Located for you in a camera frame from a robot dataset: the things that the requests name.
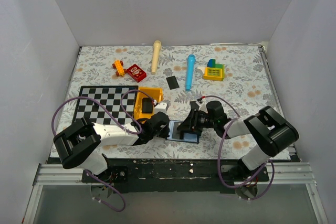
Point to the cream toy microphone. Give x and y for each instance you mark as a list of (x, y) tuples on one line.
[(155, 56)]

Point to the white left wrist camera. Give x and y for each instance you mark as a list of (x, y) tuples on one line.
[(160, 107)]

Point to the black card in bin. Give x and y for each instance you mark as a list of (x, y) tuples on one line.
[(147, 106)]

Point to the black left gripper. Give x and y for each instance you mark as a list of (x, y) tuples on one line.
[(165, 134)]

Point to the yellow plastic bin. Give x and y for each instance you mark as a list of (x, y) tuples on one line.
[(155, 93)]

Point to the blue leather card holder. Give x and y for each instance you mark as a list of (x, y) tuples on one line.
[(179, 136)]

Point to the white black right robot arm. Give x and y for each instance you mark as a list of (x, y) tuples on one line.
[(269, 129)]

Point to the yellow toy brick car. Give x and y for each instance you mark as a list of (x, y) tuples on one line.
[(119, 69)]

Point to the red owl toy block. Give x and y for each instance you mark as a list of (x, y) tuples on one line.
[(136, 73)]

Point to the blue toy microphone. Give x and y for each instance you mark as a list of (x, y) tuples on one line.
[(191, 60)]

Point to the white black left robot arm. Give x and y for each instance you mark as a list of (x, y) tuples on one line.
[(77, 145)]

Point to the black credit card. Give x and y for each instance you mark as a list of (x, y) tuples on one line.
[(172, 82)]

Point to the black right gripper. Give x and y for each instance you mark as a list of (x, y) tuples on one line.
[(191, 125)]

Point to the yellow green toy brick house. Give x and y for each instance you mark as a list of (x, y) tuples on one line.
[(213, 71)]

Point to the black silver chessboard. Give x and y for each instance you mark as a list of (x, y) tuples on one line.
[(109, 97)]

